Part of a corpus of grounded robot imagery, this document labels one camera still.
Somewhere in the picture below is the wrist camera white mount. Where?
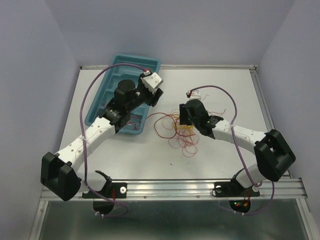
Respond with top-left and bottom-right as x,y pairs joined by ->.
186,90 -> 209,102
140,71 -> 163,94

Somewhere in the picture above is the separated red wire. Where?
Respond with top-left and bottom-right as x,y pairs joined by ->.
99,101 -> 146,131

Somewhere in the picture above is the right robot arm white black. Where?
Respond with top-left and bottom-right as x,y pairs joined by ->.
179,99 -> 296,195

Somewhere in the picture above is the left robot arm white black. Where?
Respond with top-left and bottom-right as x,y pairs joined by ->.
40,74 -> 163,201

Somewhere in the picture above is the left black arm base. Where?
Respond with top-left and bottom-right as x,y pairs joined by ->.
82,170 -> 129,219

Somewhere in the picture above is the aluminium mounting rail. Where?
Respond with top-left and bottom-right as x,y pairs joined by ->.
71,177 -> 307,201

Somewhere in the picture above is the red yellow wire bundle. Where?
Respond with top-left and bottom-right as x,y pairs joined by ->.
146,107 -> 226,158

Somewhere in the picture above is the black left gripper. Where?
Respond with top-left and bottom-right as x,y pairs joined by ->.
127,74 -> 164,113

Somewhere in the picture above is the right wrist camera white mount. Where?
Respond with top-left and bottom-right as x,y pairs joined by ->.
186,90 -> 209,102

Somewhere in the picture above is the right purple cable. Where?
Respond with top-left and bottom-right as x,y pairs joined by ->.
189,85 -> 276,216

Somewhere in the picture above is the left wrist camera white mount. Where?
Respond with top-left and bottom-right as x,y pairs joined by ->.
140,71 -> 163,94

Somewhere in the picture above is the teal plastic compartment tray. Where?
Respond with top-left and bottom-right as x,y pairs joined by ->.
84,53 -> 162,135

